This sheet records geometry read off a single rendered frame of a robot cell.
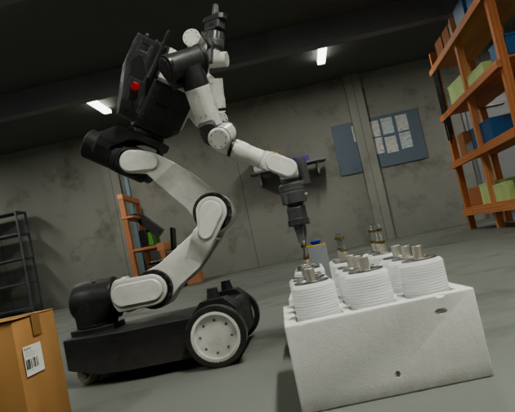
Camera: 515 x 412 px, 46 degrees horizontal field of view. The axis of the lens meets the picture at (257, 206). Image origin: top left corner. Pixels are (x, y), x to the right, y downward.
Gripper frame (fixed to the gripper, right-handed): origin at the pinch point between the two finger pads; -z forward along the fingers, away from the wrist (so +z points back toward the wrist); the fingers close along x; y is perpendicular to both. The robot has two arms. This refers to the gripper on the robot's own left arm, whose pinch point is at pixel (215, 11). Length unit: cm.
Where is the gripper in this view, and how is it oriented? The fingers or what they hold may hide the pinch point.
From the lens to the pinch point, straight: 277.5
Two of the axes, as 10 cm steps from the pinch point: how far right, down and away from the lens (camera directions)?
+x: 7.7, -1.0, -6.4
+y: -6.4, -1.5, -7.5
